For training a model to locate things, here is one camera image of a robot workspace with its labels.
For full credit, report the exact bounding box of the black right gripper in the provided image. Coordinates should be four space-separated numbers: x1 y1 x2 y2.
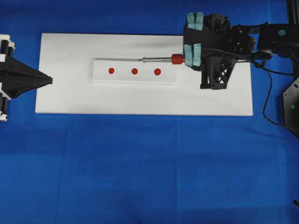
183 12 257 70

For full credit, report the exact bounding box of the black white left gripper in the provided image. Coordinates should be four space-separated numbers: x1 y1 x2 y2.
0 34 53 121

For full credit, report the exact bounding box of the red handled soldering iron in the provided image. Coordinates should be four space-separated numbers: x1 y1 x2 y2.
138 54 185 64

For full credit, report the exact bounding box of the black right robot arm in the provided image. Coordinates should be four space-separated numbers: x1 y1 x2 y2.
183 12 299 71

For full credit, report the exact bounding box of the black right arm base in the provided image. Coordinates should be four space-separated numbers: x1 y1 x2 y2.
283 78 299 138

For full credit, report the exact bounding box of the white foam board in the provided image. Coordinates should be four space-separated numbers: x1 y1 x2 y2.
36 33 253 116

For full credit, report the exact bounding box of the white raised strip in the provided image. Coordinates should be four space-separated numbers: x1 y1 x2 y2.
93 58 177 85

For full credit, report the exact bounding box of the blue table cloth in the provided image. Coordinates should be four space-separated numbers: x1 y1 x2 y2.
0 0 299 224

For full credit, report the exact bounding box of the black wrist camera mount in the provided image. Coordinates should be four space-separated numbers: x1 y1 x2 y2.
200 56 237 90

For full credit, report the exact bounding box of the black aluminium table frame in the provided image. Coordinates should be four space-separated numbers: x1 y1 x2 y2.
286 0 299 25

